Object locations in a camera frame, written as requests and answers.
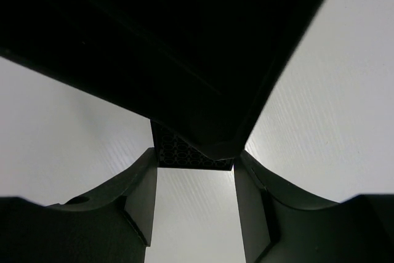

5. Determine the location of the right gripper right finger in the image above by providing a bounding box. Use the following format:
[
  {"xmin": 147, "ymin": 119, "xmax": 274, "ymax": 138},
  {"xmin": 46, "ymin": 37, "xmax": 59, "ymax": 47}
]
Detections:
[{"xmin": 233, "ymin": 149, "xmax": 342, "ymax": 262}]

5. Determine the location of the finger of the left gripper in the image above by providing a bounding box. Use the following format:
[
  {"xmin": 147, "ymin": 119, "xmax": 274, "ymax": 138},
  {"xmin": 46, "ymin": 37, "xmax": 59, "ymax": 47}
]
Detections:
[{"xmin": 1, "ymin": 0, "xmax": 324, "ymax": 159}]

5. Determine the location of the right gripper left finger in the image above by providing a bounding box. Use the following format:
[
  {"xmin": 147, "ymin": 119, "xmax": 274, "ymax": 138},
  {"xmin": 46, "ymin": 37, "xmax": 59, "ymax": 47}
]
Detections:
[{"xmin": 46, "ymin": 147, "xmax": 158, "ymax": 247}]

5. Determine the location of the black lego plate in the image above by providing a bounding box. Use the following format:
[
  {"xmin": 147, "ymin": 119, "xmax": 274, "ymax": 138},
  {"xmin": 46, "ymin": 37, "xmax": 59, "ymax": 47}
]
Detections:
[{"xmin": 150, "ymin": 121, "xmax": 234, "ymax": 171}]

